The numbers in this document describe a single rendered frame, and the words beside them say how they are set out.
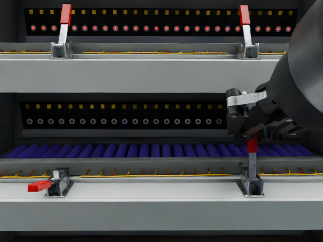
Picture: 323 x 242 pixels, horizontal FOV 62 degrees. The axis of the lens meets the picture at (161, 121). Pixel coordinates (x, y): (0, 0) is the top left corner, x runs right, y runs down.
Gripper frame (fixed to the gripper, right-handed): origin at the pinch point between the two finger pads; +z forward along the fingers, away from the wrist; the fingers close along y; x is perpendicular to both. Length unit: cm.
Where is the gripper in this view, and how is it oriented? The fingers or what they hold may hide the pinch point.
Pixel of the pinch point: (249, 132)
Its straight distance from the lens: 39.7
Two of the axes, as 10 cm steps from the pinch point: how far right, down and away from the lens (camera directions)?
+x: -0.1, -9.7, 2.6
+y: 10.0, 0.0, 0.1
